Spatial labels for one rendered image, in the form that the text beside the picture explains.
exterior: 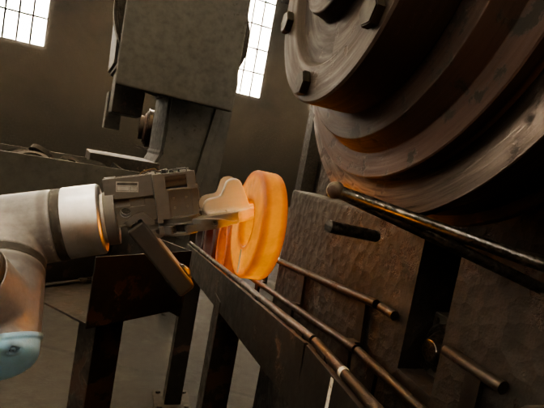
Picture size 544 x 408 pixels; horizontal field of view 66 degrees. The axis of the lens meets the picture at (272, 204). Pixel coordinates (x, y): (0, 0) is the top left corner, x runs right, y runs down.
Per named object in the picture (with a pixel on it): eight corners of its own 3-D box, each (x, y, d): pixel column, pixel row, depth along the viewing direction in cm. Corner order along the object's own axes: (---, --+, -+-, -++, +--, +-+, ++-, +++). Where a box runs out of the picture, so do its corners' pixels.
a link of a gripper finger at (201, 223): (240, 213, 54) (171, 223, 52) (241, 225, 54) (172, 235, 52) (232, 208, 59) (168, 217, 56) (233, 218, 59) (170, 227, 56)
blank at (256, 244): (259, 176, 68) (240, 172, 67) (297, 169, 54) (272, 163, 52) (244, 272, 67) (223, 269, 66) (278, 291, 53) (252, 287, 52)
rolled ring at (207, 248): (218, 209, 123) (229, 210, 124) (207, 210, 140) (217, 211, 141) (210, 273, 121) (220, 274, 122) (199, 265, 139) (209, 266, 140)
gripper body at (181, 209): (200, 169, 53) (97, 181, 49) (208, 235, 54) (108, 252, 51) (193, 166, 60) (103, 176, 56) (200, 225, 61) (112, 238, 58)
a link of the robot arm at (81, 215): (67, 268, 49) (78, 248, 58) (112, 260, 50) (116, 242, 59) (53, 192, 47) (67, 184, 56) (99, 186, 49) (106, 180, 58)
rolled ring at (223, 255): (216, 231, 126) (227, 231, 127) (212, 290, 116) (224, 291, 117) (230, 200, 111) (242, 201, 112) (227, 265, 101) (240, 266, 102)
